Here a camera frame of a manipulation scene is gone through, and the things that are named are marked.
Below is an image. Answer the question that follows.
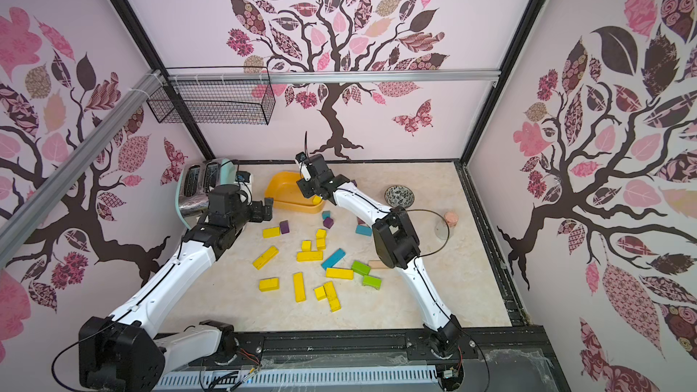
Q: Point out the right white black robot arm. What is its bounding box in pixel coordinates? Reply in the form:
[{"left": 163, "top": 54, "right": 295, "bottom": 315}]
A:
[{"left": 295, "top": 152, "right": 462, "bottom": 359}]

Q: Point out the white slotted cable duct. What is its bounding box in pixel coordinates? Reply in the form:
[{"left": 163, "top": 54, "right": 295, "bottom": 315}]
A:
[{"left": 154, "top": 366, "right": 440, "bottom": 391}]

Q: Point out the black base frame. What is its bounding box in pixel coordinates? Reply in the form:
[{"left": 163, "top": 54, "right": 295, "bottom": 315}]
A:
[{"left": 97, "top": 325, "right": 573, "bottom": 392}]

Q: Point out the long yellow diagonal block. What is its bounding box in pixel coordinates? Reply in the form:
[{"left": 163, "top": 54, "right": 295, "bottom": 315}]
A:
[{"left": 252, "top": 246, "right": 279, "bottom": 270}]

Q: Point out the green block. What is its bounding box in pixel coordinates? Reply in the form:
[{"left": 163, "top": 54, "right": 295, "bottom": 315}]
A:
[
  {"left": 361, "top": 275, "right": 382, "bottom": 290},
  {"left": 351, "top": 261, "right": 371, "bottom": 276}
]

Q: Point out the yellow short block front left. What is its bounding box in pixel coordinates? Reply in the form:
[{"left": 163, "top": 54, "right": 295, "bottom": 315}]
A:
[{"left": 259, "top": 278, "right": 281, "bottom": 292}]

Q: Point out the teal block far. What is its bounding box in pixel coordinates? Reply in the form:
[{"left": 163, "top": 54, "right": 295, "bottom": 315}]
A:
[{"left": 356, "top": 224, "right": 372, "bottom": 237}]

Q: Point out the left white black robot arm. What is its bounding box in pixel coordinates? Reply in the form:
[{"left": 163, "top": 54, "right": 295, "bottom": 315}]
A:
[{"left": 73, "top": 172, "right": 273, "bottom": 391}]

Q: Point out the mint chrome toaster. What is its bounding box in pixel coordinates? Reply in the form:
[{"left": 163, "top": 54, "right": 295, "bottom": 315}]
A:
[{"left": 174, "top": 158, "right": 247, "bottom": 230}]

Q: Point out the aluminium rail back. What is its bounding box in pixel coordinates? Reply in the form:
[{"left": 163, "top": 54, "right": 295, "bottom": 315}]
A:
[{"left": 167, "top": 69, "right": 501, "bottom": 85}]

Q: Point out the yellow long front block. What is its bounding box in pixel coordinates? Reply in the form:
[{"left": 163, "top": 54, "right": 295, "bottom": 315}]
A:
[{"left": 323, "top": 281, "right": 341, "bottom": 312}]

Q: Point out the aluminium rail left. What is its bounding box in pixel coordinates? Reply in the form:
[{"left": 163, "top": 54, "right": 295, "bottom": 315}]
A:
[{"left": 1, "top": 70, "right": 163, "bottom": 267}]

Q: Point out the green block front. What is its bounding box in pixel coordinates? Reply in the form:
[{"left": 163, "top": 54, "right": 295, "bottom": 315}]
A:
[{"left": 361, "top": 275, "right": 382, "bottom": 290}]

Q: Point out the yellow small front cube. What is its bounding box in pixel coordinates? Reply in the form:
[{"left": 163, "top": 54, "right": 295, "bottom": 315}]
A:
[{"left": 314, "top": 286, "right": 327, "bottom": 301}]

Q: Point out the yellow plastic tray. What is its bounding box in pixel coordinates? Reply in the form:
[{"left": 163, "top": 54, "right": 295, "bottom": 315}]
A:
[{"left": 264, "top": 172, "right": 325, "bottom": 214}]

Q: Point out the black wire basket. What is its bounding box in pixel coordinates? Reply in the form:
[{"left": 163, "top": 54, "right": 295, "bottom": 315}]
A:
[{"left": 147, "top": 65, "right": 276, "bottom": 125}]

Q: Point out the yellow horizontal mid block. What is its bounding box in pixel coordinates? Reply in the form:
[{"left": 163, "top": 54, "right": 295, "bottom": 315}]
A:
[{"left": 296, "top": 250, "right": 323, "bottom": 262}]

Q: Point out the wooden beige flat block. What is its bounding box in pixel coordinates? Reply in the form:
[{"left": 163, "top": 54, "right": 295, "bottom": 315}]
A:
[{"left": 368, "top": 261, "right": 388, "bottom": 270}]

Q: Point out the patterned ceramic bowl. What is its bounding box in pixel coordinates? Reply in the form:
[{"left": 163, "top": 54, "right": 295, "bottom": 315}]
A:
[{"left": 384, "top": 185, "right": 416, "bottom": 209}]

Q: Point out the teal long block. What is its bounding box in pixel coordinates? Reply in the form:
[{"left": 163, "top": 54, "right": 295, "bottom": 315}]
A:
[{"left": 321, "top": 249, "right": 346, "bottom": 270}]

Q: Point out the aluminium rail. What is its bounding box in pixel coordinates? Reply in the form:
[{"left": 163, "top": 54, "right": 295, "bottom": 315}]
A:
[
  {"left": 1, "top": 70, "right": 163, "bottom": 267},
  {"left": 167, "top": 69, "right": 501, "bottom": 85}
]

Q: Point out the yellow long upright block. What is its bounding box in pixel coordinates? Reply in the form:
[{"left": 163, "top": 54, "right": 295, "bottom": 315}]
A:
[{"left": 292, "top": 272, "right": 307, "bottom": 303}]

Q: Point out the green block centre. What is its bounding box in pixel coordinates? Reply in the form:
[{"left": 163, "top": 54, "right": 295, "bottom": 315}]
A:
[{"left": 351, "top": 261, "right": 371, "bottom": 276}]

